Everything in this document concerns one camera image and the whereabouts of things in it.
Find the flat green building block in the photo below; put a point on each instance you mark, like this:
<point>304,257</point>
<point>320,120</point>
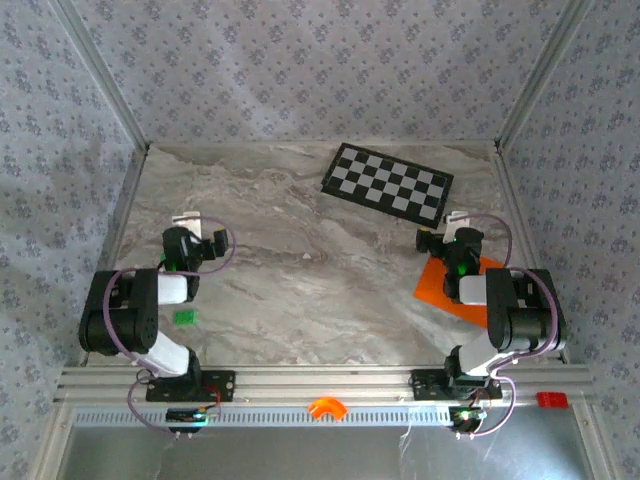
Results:
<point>184,317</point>

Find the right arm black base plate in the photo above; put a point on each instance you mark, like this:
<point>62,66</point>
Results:
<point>422,385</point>

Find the silver metal sheet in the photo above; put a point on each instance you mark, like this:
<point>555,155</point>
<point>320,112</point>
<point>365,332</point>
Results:
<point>320,455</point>

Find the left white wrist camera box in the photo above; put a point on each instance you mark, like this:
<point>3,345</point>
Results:
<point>186,222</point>

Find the orange curved plastic piece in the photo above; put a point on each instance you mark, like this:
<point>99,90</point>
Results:
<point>327,406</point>

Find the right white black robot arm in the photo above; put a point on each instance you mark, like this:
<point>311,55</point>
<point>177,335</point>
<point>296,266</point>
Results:
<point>520,320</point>

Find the wide aluminium mounting rail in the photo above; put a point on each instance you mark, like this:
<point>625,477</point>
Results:
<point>320,382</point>

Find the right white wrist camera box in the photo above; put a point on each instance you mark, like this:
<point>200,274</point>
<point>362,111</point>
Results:
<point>455,225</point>

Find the aluminium frame post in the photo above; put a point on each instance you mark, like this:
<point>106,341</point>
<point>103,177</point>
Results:
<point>100,70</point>
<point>545,70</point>

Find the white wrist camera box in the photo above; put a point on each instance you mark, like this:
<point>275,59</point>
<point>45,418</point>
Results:
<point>455,225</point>
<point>186,222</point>

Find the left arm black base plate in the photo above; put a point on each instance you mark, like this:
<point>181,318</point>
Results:
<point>225,385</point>

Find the aluminium table side rail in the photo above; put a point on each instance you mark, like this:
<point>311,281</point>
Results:
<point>510,200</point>
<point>125,210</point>

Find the red plastic block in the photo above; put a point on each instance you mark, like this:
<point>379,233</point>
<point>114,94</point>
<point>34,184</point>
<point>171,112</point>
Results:
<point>552,400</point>

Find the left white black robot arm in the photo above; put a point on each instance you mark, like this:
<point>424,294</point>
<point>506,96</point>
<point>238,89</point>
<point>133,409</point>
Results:
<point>120,320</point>

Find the black white checkerboard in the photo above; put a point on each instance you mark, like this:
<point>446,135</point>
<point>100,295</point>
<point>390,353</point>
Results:
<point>387,185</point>

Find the orange paper sheet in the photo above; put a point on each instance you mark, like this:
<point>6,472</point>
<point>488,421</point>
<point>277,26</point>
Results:
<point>430,287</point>

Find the floral patterned cloth panel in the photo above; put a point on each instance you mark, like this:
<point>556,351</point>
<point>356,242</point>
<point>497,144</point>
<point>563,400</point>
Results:
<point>320,70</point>
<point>40,200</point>
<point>600,200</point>

